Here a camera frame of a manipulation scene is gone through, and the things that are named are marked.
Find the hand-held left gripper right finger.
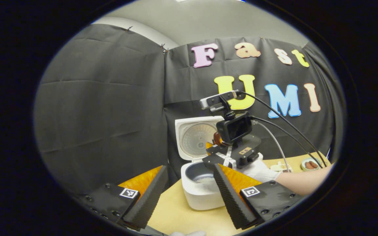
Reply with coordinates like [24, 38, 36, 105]
[213, 163, 307, 230]

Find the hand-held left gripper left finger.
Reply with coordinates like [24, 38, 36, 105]
[77, 166, 169, 231]

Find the white rice cooker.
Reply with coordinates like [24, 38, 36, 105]
[175, 115, 229, 210]

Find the white divided grain dish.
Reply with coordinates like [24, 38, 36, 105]
[270, 161, 293, 172]

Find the pale green plate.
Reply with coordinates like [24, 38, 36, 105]
[301, 157, 321, 171]

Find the black backdrop cloth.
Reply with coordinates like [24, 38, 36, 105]
[33, 24, 345, 197]

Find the grey cable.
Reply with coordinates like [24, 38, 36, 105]
[253, 121, 290, 172]

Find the black webcam cable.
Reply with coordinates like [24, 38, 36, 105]
[238, 92, 327, 166]

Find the black camera cable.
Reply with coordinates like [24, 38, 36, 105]
[250, 116, 322, 168]

